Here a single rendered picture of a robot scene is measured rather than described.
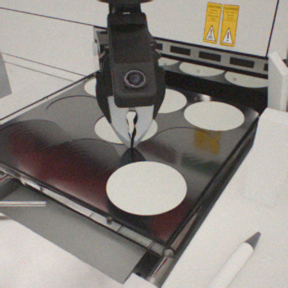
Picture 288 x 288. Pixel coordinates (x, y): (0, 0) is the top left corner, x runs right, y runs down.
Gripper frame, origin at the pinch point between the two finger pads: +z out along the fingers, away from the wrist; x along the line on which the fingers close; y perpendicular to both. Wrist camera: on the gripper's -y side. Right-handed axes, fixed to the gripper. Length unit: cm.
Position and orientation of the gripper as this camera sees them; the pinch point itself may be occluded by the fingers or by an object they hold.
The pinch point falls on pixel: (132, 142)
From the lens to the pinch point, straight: 47.9
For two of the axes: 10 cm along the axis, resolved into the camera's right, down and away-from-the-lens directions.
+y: -1.9, -5.5, 8.1
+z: 0.0, 8.3, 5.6
